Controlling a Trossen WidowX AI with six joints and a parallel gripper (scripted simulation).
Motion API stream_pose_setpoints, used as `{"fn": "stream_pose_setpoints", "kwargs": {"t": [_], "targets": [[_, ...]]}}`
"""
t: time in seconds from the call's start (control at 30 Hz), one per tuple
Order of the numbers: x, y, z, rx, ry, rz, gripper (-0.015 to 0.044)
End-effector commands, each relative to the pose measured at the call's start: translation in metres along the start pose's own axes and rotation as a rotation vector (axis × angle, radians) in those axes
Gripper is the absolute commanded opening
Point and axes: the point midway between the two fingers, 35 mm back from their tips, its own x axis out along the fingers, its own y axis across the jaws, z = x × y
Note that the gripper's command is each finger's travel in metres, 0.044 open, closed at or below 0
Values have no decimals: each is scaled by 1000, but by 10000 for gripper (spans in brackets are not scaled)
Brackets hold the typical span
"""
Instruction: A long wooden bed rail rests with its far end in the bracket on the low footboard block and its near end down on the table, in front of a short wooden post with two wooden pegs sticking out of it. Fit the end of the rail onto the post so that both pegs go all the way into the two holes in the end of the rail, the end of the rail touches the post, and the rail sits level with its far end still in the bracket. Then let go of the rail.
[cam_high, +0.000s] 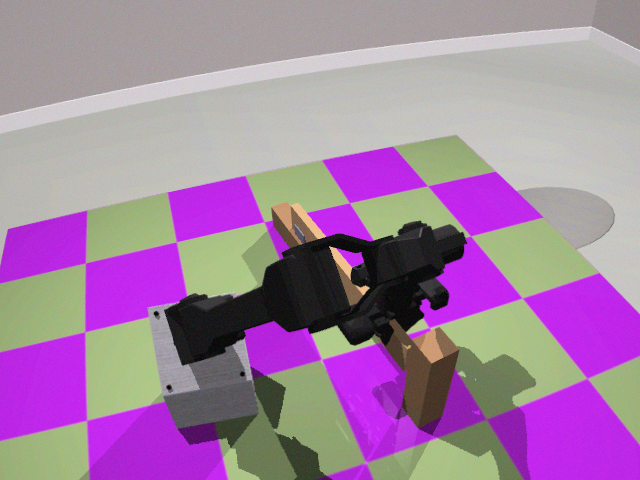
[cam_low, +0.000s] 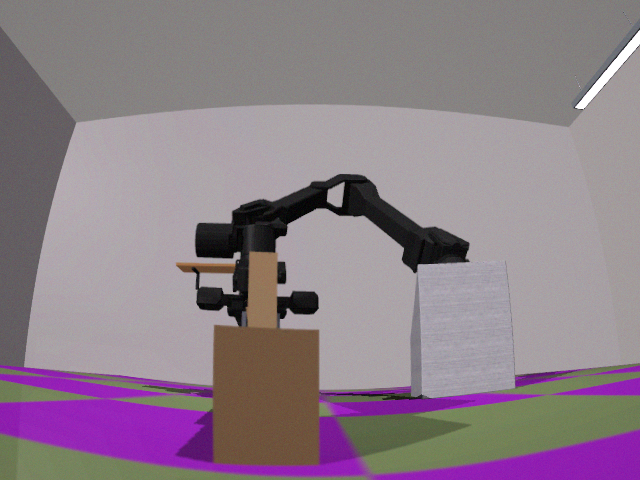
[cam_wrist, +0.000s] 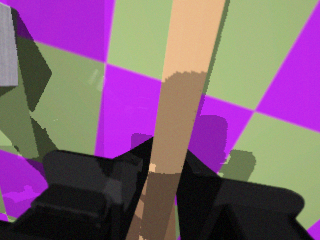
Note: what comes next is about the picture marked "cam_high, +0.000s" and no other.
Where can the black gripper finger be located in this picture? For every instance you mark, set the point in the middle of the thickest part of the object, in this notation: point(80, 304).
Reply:
point(408, 321)
point(385, 335)

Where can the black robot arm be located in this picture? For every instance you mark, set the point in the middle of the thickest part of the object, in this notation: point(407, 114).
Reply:
point(304, 288)

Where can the long wooden rail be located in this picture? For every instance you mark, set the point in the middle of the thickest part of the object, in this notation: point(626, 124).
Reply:
point(399, 344)

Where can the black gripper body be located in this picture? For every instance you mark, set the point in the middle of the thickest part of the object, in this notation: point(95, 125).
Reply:
point(392, 304)

